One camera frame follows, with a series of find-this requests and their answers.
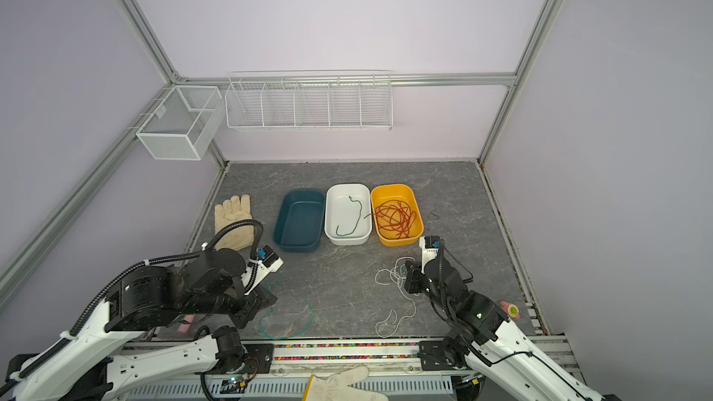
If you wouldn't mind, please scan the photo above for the colourful bead strip rail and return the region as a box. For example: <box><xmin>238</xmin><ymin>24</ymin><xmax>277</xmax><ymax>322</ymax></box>
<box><xmin>272</xmin><ymin>340</ymin><xmax>420</xmax><ymax>362</ymax></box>

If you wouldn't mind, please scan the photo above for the small pink toy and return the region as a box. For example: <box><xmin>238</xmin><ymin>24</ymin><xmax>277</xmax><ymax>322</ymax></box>
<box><xmin>499</xmin><ymin>301</ymin><xmax>520</xmax><ymax>320</ymax></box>

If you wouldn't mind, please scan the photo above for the white cable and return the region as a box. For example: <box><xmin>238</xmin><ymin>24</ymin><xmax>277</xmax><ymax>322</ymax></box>
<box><xmin>374</xmin><ymin>255</ymin><xmax>424</xmax><ymax>339</ymax></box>

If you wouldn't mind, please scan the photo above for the purple pink spatula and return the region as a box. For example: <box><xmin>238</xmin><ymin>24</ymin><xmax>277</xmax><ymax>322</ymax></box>
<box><xmin>176</xmin><ymin>315</ymin><xmax>195</xmax><ymax>336</ymax></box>

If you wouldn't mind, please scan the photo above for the teal plastic bin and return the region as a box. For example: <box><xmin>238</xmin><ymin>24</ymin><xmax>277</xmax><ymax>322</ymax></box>
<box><xmin>273</xmin><ymin>189</ymin><xmax>326</xmax><ymax>254</ymax></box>

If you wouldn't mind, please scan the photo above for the green cable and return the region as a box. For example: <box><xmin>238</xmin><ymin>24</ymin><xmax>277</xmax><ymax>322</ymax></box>
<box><xmin>257</xmin><ymin>283</ymin><xmax>317</xmax><ymax>340</ymax></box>
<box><xmin>335</xmin><ymin>195</ymin><xmax>364</xmax><ymax>238</ymax></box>

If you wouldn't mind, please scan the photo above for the white wire mesh box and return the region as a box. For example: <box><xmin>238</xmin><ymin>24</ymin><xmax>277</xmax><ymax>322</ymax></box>
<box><xmin>137</xmin><ymin>85</ymin><xmax>226</xmax><ymax>161</ymax></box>

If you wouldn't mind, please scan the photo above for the white wire wall shelf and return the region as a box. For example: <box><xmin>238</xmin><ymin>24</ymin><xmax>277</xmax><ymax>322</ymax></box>
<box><xmin>225</xmin><ymin>70</ymin><xmax>394</xmax><ymax>131</ymax></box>

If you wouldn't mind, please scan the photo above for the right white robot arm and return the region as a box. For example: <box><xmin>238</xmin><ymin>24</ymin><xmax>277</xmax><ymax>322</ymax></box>
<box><xmin>405</xmin><ymin>236</ymin><xmax>618</xmax><ymax>400</ymax></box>

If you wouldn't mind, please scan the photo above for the white work glove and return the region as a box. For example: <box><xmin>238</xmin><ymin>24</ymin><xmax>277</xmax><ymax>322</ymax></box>
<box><xmin>302</xmin><ymin>366</ymin><xmax>389</xmax><ymax>401</ymax></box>

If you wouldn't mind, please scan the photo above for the white plastic bin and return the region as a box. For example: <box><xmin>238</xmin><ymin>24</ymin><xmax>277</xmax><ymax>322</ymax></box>
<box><xmin>324</xmin><ymin>183</ymin><xmax>373</xmax><ymax>246</ymax></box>

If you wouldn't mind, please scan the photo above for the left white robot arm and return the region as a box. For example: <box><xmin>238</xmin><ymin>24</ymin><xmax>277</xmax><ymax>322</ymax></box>
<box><xmin>1</xmin><ymin>220</ymin><xmax>283</xmax><ymax>400</ymax></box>

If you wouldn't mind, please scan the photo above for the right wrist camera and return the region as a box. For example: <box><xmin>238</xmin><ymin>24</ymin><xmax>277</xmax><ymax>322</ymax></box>
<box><xmin>419</xmin><ymin>235</ymin><xmax>445</xmax><ymax>274</ymax></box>

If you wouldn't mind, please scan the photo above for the yellow plastic bin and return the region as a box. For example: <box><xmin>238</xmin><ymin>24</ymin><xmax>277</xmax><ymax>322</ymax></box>
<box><xmin>371</xmin><ymin>184</ymin><xmax>424</xmax><ymax>247</ymax></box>

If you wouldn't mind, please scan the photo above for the cream fabric glove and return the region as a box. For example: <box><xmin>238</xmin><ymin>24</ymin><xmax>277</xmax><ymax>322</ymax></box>
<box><xmin>215</xmin><ymin>194</ymin><xmax>254</xmax><ymax>251</ymax></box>

